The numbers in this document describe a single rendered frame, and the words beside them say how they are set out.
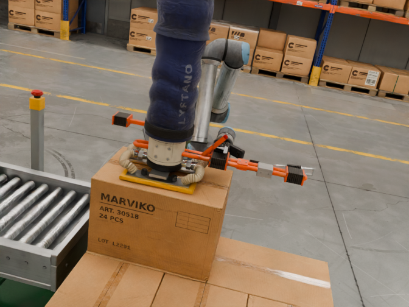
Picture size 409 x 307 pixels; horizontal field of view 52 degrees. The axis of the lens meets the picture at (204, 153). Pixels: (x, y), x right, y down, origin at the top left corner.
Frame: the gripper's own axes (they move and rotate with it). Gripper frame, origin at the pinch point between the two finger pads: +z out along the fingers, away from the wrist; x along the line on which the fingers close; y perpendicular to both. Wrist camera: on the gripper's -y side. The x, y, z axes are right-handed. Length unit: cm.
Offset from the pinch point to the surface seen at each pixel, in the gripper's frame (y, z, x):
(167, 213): 19.9, 19.2, -22.1
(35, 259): 74, 33, -52
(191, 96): 18.7, 5.7, 28.7
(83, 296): 45, 47, -53
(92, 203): 55, 18, -26
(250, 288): -24, 18, -53
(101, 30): 374, -834, -97
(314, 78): -132, -708, -92
